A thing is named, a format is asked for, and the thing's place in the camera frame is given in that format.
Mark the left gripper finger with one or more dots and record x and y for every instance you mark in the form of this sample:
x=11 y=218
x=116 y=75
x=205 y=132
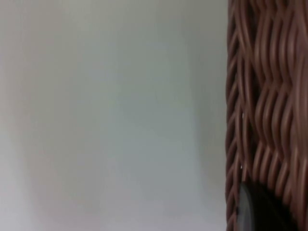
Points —
x=262 y=211

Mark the dark brown wicker basket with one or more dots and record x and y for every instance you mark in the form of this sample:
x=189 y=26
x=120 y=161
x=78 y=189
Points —
x=269 y=91

